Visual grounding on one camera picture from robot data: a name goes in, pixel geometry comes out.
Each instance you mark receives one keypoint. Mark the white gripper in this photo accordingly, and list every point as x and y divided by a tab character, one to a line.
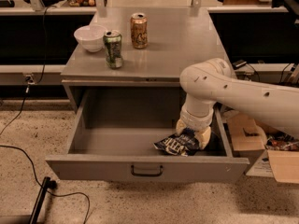
196	120

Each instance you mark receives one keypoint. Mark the blue chip bag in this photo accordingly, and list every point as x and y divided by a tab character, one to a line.
184	144

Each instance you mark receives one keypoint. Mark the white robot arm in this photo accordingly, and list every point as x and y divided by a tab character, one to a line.
213	81

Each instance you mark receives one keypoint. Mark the open grey drawer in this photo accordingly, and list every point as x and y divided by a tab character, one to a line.
116	128

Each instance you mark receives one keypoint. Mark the grey drawer cabinet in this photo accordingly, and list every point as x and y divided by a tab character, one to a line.
177	38

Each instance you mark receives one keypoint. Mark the cardboard box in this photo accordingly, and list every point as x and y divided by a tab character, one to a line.
249	139

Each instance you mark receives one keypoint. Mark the small black device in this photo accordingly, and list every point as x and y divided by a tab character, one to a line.
239	64

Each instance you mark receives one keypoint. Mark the snack packets in box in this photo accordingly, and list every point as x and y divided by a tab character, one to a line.
282	142

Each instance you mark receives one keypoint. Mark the orange soda can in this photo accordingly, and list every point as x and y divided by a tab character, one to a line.
139	35

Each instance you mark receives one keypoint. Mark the green soda can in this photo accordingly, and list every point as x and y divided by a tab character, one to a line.
112	41

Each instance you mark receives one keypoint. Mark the white bowl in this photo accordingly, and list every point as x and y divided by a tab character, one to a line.
90	37

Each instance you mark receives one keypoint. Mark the black stand leg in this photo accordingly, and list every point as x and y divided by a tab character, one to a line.
45	186

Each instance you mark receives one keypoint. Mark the black drawer handle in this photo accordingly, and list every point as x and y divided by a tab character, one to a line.
139	172

